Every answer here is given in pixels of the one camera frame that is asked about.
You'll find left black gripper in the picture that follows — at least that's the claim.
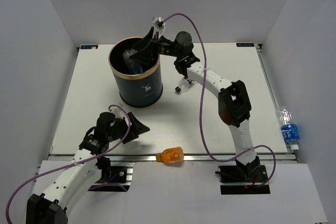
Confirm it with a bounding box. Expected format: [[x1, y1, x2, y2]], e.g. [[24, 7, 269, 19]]
[[107, 112, 150, 144]]

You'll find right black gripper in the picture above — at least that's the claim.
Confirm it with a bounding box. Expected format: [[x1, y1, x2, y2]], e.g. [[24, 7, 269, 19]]
[[129, 27, 181, 66]]

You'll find large clear blue-label bottle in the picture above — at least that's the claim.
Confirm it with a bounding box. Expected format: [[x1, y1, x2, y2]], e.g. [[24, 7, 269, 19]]
[[123, 49, 143, 75]]

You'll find orange juice bottle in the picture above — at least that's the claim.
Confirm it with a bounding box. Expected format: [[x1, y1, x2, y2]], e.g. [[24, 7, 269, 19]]
[[155, 147, 184, 164]]

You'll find small clear black-label bottle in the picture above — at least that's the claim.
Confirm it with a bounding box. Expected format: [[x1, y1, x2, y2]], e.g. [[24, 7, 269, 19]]
[[175, 77, 194, 94]]

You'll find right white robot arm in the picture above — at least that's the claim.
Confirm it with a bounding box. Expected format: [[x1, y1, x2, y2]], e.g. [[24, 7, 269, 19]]
[[130, 29, 260, 182]]

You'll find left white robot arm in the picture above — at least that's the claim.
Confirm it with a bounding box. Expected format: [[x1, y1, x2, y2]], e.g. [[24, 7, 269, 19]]
[[26, 112, 150, 223]]

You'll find dark green round bin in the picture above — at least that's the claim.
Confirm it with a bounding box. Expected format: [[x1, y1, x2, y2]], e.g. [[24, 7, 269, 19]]
[[108, 37, 163, 108]]

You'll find left blue corner label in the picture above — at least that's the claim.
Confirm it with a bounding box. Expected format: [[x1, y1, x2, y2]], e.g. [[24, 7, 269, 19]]
[[80, 45, 98, 50]]

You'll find blue corner label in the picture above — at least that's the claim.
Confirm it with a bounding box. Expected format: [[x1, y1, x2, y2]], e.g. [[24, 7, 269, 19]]
[[236, 42, 255, 47], [80, 45, 98, 50]]

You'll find right blue corner label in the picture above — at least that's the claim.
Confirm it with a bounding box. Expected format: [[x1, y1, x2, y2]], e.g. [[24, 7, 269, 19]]
[[236, 42, 255, 47]]

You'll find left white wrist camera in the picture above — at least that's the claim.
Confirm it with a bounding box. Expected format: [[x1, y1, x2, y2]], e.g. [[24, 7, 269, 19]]
[[108, 103, 126, 119]]

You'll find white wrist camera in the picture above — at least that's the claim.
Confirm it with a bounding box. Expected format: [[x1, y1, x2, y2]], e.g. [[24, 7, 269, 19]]
[[108, 103, 126, 119], [152, 17, 165, 31]]

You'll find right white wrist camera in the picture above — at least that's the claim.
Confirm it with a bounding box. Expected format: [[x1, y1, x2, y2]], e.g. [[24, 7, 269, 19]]
[[152, 17, 165, 31]]

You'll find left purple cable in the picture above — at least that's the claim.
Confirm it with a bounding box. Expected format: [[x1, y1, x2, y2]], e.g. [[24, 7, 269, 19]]
[[5, 104, 131, 223]]

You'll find purple cable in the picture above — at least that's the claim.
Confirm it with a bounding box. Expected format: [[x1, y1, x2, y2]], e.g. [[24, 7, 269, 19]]
[[162, 13, 277, 188], [5, 104, 131, 223]]

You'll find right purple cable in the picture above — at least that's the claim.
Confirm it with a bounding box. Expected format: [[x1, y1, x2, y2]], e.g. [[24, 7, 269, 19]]
[[162, 13, 277, 188]]

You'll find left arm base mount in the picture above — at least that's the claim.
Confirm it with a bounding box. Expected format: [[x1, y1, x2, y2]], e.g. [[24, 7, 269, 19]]
[[88, 163, 133, 192]]

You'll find aluminium front rail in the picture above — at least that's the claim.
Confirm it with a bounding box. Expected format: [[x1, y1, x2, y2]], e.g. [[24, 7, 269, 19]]
[[47, 153, 297, 162]]

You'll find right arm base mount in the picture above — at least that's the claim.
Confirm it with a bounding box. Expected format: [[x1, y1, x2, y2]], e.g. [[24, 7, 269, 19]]
[[215, 165, 270, 195]]

